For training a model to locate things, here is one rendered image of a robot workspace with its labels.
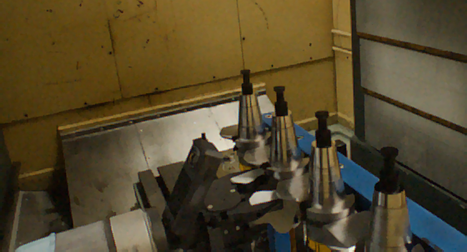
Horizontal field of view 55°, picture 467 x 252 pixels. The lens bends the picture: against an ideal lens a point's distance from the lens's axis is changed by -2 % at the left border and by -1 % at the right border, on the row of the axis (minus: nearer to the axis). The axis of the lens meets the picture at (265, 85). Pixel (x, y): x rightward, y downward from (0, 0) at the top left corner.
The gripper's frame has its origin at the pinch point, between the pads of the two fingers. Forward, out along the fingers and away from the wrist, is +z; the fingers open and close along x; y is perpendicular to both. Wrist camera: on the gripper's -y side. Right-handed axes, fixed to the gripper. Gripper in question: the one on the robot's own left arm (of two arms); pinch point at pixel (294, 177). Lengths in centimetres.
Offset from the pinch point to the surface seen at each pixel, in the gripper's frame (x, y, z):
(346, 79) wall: -125, 36, 90
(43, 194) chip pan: -130, 55, -49
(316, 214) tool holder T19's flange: 12.9, -2.9, -3.9
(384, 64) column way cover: -46, 4, 51
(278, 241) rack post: -14.9, 21.4, 2.6
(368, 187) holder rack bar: 11.8, -3.1, 3.6
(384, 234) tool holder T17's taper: 23.0, -6.2, -2.9
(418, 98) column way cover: -32, 9, 51
